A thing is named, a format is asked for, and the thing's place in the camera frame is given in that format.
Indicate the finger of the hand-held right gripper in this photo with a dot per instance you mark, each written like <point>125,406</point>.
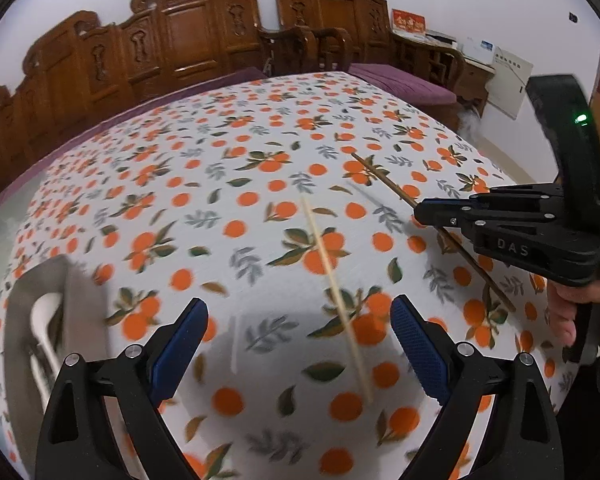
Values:
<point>445,204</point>
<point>455,221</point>

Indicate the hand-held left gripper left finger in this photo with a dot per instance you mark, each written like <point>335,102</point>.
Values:
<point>180,350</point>

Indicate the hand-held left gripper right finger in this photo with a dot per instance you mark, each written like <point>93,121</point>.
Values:
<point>417,347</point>

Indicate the brown wooden chopstick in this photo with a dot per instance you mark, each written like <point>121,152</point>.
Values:
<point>385,179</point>

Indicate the light wooden chopstick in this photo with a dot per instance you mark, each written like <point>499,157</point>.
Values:
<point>330,280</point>

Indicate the stainless steel utensil container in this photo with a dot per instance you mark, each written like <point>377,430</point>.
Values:
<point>80,290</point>

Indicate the person's right hand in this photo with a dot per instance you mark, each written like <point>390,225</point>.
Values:
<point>562,315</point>

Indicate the short purple seat cushion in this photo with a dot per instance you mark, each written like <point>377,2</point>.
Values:
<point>410,85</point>

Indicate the white electrical box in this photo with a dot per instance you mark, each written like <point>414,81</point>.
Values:
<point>510,80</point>

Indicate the wooden side cabinet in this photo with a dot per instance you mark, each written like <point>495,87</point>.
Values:
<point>430,60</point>

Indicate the orange print tablecloth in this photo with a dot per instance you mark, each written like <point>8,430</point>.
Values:
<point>205,200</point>

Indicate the short carved wooden sofa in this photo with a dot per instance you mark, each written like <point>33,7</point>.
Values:
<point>330,15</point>

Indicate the long carved wooden sofa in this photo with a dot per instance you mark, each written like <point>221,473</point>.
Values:
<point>190,35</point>

